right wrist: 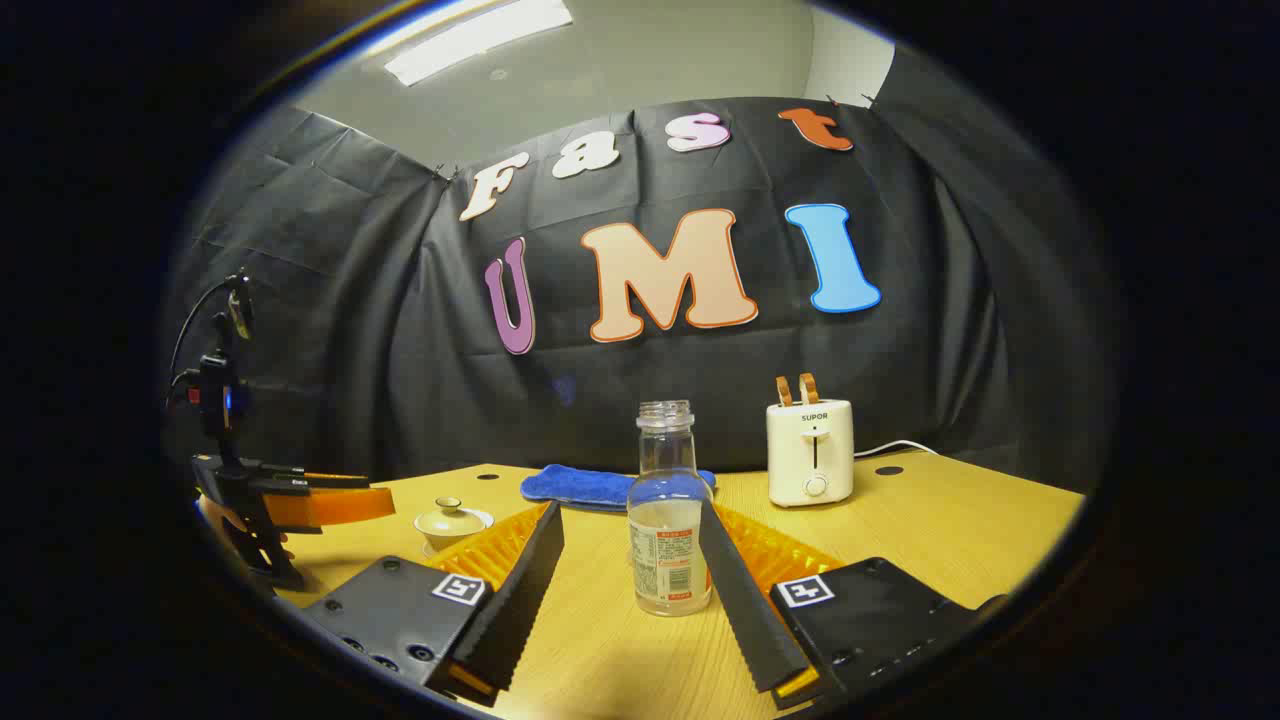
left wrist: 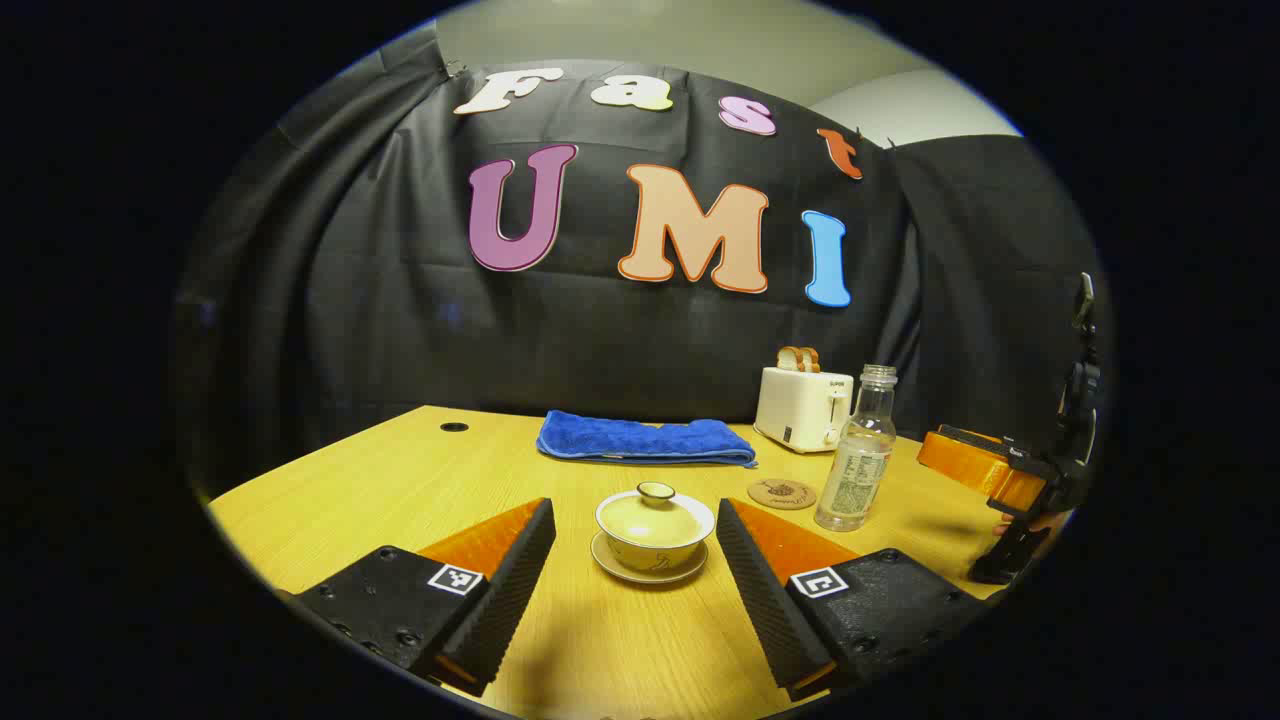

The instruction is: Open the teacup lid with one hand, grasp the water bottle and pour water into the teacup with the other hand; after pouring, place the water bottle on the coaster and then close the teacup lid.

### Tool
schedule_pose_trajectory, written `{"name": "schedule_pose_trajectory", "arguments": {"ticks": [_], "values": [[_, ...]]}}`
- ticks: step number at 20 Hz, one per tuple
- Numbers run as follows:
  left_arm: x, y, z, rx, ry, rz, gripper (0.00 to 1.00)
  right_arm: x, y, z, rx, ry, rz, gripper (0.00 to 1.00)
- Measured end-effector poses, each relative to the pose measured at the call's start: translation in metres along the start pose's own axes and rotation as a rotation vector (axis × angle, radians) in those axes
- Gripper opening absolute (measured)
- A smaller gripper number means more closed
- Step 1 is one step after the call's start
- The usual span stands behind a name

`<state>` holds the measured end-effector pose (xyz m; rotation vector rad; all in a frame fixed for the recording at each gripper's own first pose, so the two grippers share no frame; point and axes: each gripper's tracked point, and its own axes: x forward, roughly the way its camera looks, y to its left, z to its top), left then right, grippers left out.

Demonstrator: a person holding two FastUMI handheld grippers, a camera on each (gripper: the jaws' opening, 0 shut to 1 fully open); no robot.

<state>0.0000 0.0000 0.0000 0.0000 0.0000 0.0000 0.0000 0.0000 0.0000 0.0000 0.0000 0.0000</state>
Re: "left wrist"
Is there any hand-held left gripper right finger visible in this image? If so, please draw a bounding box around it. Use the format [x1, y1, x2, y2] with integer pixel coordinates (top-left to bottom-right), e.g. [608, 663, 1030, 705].
[715, 498, 991, 703]

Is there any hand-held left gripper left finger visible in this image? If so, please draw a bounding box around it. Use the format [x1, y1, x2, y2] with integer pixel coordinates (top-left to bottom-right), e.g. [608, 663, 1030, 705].
[285, 497, 557, 698]

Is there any round wooden coaster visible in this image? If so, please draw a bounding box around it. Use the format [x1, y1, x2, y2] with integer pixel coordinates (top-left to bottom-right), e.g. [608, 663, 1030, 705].
[747, 478, 818, 511]

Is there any clear plastic water bottle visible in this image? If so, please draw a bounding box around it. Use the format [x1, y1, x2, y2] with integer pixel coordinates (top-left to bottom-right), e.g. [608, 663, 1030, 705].
[814, 365, 898, 532]

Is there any white toaster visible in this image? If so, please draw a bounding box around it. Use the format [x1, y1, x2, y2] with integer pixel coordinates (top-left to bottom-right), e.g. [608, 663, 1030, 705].
[754, 366, 855, 454]

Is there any blue folded towel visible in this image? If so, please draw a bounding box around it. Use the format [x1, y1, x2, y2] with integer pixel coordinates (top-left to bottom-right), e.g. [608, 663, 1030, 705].
[536, 410, 758, 469]

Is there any black backdrop cloth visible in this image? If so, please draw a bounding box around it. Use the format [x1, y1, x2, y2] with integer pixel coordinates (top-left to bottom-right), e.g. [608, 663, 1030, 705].
[170, 20, 1111, 501]

